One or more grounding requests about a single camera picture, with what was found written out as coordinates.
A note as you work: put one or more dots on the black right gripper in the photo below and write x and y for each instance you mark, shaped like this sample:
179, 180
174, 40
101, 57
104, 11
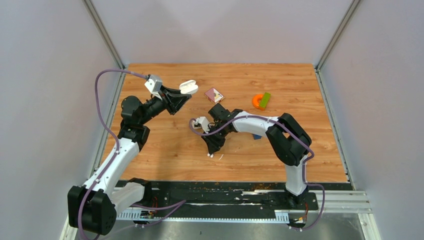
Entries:
213, 145

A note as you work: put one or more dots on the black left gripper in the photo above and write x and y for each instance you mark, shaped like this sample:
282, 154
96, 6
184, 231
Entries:
173, 99

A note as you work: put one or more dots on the white earbud case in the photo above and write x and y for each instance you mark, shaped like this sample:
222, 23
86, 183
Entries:
189, 87

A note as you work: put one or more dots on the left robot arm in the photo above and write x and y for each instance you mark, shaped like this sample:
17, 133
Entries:
95, 205

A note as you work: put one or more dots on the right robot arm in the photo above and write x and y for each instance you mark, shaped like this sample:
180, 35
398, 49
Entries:
289, 141

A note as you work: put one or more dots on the playing card box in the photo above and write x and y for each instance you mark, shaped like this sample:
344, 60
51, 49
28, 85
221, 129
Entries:
214, 96

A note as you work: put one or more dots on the blue building block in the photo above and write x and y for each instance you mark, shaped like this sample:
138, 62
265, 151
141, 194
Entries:
256, 137

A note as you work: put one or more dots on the green building block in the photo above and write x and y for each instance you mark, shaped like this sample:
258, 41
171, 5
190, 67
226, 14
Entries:
265, 98

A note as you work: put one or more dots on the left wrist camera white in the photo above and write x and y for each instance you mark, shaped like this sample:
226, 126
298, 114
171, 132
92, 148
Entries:
153, 84

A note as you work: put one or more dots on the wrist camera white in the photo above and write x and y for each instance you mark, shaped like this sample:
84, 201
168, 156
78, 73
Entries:
153, 84
201, 123

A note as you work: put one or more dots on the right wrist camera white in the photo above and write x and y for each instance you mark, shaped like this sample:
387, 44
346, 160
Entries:
201, 123

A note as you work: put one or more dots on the orange ring toy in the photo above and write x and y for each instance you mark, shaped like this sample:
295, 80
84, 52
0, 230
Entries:
255, 101

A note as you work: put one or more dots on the left aluminium corner post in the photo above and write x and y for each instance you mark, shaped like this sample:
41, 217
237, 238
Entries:
96, 18

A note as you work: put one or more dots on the aluminium corner post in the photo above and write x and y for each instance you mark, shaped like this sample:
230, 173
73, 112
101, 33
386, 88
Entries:
352, 8
96, 18

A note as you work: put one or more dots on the right aluminium corner post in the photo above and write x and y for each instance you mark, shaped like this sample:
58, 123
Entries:
352, 8

